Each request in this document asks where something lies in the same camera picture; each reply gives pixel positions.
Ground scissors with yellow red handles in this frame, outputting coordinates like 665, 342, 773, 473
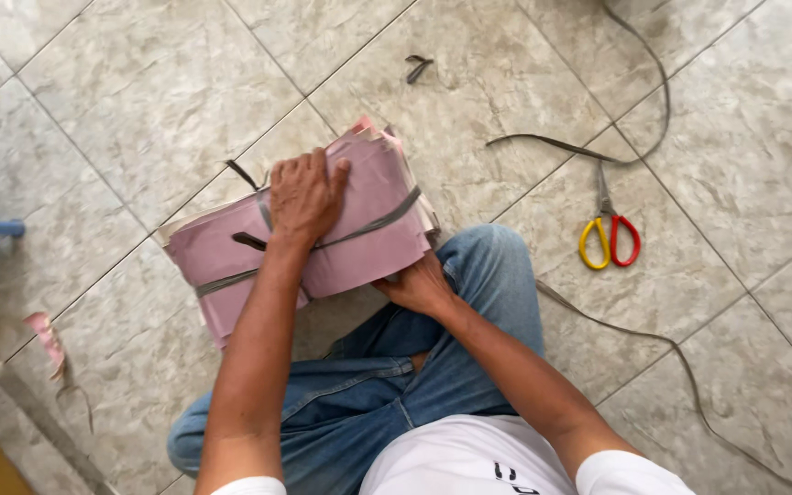
578, 159, 642, 271

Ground bundle of pink paper sheets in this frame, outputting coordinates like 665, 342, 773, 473
155, 115, 442, 352

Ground person's left hand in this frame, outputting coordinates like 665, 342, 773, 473
268, 147, 353, 246

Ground grey strap around bundle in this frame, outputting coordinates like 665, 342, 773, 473
194, 159, 424, 301

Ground white shirt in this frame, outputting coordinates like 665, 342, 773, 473
210, 413, 697, 495

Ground blue jeans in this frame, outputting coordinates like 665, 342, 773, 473
165, 223, 548, 495

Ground person's right hand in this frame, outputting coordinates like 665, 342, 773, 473
371, 250, 457, 317

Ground small grey strap scrap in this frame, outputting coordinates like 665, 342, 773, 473
405, 54, 435, 85

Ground pink paper scrap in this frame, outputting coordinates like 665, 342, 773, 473
22, 311, 67, 381

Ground thin grey strap scrap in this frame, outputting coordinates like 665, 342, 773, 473
55, 382, 96, 435

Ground long grey strap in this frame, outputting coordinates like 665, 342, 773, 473
484, 0, 672, 166
535, 278, 792, 495

